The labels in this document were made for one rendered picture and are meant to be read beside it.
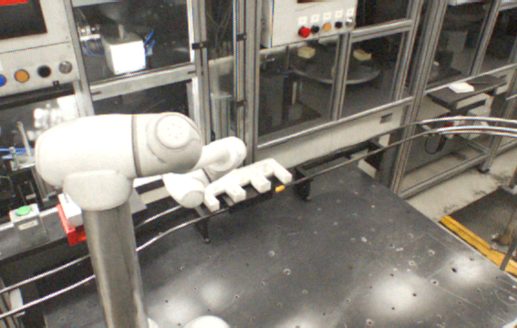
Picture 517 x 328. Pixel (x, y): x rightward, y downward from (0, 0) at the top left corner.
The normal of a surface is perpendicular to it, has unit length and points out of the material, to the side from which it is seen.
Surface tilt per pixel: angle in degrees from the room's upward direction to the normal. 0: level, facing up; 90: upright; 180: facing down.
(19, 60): 90
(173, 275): 0
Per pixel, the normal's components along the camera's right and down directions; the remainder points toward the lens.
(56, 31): 0.53, 0.49
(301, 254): 0.02, -0.82
